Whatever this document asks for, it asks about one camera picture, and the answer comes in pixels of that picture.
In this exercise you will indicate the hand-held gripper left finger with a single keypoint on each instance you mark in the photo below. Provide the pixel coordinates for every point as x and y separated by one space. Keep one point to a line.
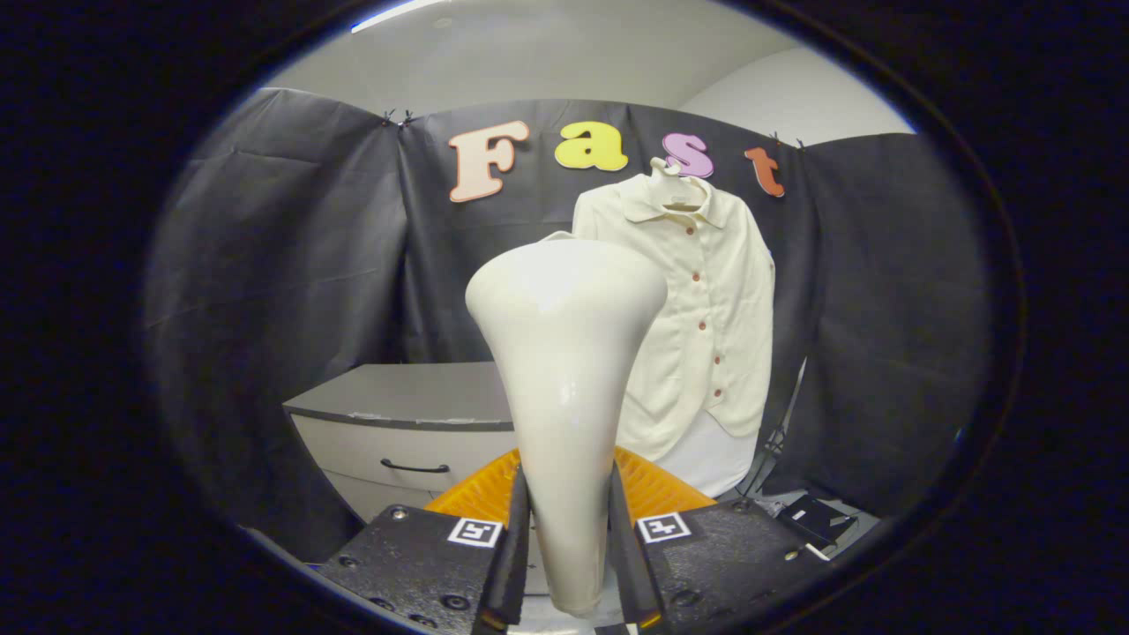
516 564

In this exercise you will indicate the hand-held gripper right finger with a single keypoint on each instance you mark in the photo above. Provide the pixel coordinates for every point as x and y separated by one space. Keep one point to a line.
628 564

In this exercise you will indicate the cream button-up shirt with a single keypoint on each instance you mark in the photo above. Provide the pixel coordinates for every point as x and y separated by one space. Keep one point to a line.
723 291

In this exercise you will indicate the white cloth panel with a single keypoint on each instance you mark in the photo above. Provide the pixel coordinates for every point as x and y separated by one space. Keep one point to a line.
706 459

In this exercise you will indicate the black box device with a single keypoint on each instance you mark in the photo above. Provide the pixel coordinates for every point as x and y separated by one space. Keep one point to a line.
816 520

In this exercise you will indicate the grey drawer cabinet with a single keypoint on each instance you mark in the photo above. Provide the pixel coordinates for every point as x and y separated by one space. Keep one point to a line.
397 397

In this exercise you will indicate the grey metal pole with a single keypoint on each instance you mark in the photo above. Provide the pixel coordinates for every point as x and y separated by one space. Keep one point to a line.
785 414

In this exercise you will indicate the white plastic hanger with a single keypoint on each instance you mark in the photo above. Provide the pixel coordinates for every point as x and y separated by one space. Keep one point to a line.
670 179

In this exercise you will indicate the ceiling light strip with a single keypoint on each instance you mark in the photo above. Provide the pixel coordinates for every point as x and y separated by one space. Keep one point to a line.
397 11

